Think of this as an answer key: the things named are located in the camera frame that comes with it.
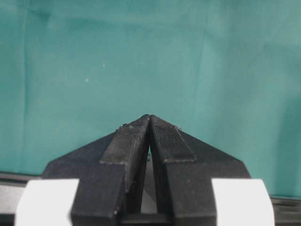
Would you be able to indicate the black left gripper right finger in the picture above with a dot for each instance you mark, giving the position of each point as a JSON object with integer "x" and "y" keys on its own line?
{"x": 183, "y": 167}

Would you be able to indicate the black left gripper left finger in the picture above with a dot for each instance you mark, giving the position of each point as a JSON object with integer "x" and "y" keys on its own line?
{"x": 111, "y": 174}

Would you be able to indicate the green table cloth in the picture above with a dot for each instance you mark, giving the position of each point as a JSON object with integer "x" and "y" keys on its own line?
{"x": 227, "y": 72}

